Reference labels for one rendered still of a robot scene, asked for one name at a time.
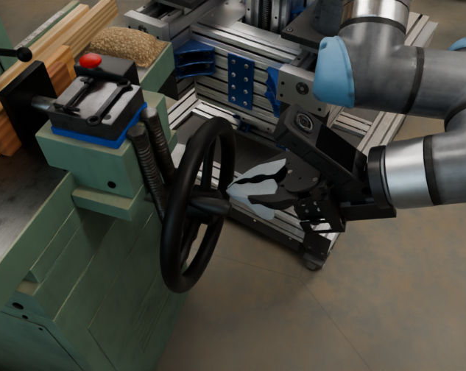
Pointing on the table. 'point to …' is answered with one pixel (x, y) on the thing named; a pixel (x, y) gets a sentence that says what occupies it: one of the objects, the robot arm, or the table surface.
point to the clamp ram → (29, 100)
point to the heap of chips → (126, 45)
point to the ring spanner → (107, 103)
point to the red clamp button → (90, 60)
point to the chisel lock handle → (24, 54)
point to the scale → (39, 29)
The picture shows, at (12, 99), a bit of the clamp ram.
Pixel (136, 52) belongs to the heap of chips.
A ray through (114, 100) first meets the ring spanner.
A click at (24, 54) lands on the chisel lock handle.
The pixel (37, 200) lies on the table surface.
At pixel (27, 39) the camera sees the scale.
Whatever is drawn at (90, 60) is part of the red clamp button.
